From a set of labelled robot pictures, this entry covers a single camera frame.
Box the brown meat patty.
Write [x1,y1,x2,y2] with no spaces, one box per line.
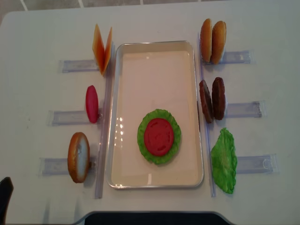
[199,80,214,124]
[212,77,226,120]

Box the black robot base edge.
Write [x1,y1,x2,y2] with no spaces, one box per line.
[84,212,228,225]

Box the red tomato slice on tray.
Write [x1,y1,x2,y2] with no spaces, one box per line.
[144,118,174,157]

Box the green lettuce leaf on tray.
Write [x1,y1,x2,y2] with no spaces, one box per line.
[137,109,181,165]

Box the upright red tomato slice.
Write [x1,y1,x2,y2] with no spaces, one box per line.
[85,85,99,123]

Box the right orange cheese slice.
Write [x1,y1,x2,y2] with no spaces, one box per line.
[102,27,112,76]

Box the orange cheese slice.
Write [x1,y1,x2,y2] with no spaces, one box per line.
[102,27,112,76]
[92,24,105,76]

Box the left orange cheese slice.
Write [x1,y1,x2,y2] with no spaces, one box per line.
[92,24,105,76]

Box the upright green lettuce leaf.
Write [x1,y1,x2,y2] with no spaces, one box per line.
[211,127,238,194]

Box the upright bread bun slice left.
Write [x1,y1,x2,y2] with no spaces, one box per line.
[67,132,90,183]

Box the clear tomato holder bar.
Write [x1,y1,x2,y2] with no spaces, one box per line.
[46,111,91,126]

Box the clear cheese holder bar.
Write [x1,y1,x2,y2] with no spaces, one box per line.
[58,60,99,73]

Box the clear lettuce holder bar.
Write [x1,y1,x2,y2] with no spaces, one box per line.
[236,154,279,174]

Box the white rectangular tray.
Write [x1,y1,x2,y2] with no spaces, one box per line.
[105,41,204,189]

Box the upright bun slice far left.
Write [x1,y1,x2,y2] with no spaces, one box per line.
[200,18,212,63]

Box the clear patty holder bar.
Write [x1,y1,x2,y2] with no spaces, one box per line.
[225,101,267,118]

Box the clear right bun holder bar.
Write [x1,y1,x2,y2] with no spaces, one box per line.
[201,49,256,65]

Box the clear bun holder bar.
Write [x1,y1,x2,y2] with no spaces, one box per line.
[39,156,97,176]
[201,49,256,65]

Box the upright bun slice far right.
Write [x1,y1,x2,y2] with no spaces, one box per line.
[210,21,226,64]

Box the clear left bun holder bar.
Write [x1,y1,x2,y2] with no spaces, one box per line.
[39,156,97,176]

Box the clear left long rail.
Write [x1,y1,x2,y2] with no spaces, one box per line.
[95,42,115,199]

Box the clear long rail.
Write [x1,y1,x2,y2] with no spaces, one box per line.
[197,32,216,197]
[95,42,115,199]

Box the clear right long rail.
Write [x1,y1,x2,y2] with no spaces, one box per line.
[197,32,216,197]

